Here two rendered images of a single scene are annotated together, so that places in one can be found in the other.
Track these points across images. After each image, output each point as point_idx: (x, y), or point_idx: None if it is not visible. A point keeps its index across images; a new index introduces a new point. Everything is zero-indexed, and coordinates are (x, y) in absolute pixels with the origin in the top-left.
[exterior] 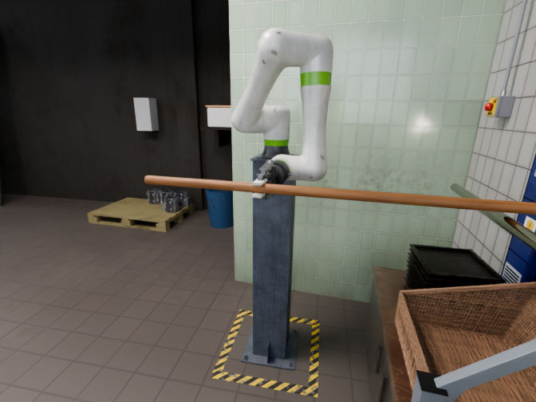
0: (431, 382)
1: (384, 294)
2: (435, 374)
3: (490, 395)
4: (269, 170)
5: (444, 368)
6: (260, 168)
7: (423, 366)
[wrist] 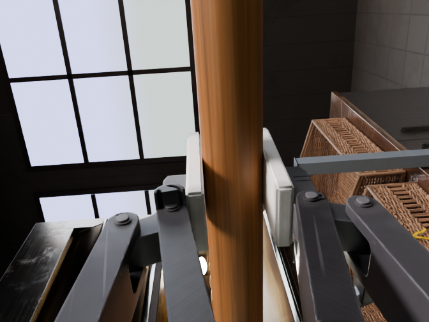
0: (357, 286)
1: None
2: (361, 300)
3: None
4: (133, 315)
5: None
6: (112, 221)
7: None
